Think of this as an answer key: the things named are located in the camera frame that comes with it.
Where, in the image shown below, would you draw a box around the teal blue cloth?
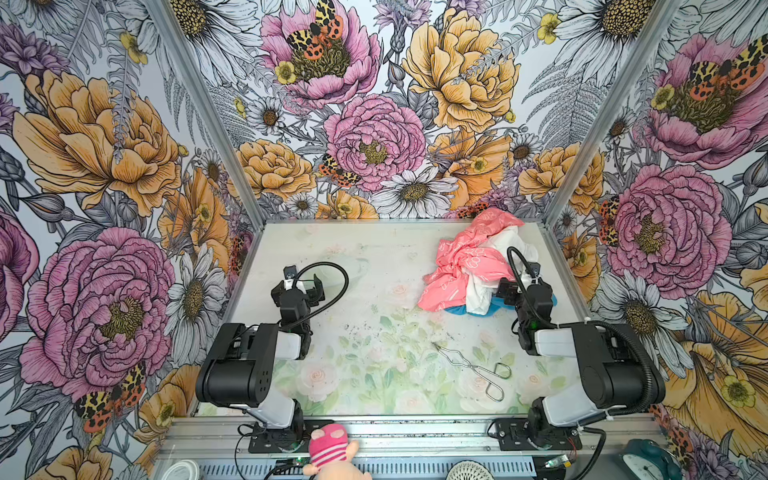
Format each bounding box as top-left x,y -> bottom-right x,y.
435,293 -> 516,317

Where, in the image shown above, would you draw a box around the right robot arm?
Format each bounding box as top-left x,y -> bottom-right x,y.
496,270 -> 666,449

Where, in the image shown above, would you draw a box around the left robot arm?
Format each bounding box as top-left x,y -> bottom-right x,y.
195,266 -> 325,448

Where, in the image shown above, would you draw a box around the white cloth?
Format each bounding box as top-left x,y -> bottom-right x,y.
462,226 -> 539,302

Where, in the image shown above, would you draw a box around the pink patterned cloth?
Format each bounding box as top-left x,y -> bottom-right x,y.
418,208 -> 524,312

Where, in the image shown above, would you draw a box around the pink striped plush toy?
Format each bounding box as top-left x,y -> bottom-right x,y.
302,423 -> 372,480

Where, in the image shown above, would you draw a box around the round white vent disc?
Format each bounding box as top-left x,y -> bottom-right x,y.
446,460 -> 494,480

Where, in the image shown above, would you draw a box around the green alarm clock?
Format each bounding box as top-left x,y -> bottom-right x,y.
619,439 -> 683,480

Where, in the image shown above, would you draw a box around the white round lid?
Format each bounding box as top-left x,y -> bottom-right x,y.
160,459 -> 203,480

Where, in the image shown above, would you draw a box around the metal wire tongs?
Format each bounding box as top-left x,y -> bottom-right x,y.
432,342 -> 512,403

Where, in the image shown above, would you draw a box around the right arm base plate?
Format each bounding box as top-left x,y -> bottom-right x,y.
486,417 -> 582,451

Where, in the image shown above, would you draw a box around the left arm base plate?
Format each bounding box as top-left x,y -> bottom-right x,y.
248,419 -> 332,454

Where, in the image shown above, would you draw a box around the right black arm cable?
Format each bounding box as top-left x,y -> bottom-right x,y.
506,246 -> 660,416

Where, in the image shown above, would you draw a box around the aluminium front rail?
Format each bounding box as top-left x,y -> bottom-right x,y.
153,414 -> 667,479

